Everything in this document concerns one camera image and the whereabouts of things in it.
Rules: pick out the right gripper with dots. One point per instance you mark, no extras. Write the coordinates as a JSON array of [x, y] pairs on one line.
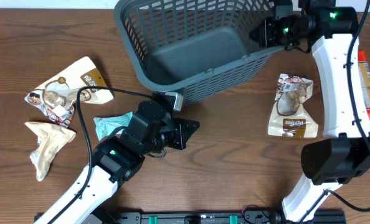
[[266, 33]]

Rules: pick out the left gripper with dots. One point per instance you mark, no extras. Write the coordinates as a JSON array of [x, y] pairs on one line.
[[182, 131]]

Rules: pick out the grey plastic basket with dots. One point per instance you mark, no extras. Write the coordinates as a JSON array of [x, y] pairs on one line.
[[193, 47]]

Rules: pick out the panifee snack bag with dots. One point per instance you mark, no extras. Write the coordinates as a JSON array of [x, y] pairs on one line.
[[288, 117], [56, 96]]

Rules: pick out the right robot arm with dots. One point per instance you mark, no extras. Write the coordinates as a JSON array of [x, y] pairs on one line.
[[331, 34]]

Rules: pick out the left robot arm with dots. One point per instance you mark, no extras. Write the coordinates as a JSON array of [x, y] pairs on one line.
[[118, 158]]

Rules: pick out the teal snack packet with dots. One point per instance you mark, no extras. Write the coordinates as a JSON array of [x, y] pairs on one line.
[[105, 126]]

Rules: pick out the crumpled beige paper bag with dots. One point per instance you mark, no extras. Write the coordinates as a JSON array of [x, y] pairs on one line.
[[51, 138]]

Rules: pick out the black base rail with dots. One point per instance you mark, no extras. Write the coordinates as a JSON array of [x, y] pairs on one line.
[[251, 216]]

